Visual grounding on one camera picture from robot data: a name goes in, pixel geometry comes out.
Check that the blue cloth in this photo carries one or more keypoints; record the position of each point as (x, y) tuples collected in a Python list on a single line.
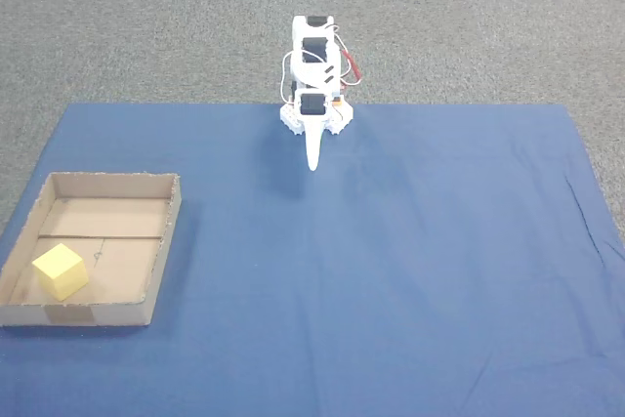
[(366, 265)]

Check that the shallow cardboard box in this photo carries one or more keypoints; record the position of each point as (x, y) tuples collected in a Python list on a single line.
[(107, 236)]

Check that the yellow cube block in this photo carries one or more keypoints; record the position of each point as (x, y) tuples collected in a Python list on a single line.
[(61, 270)]

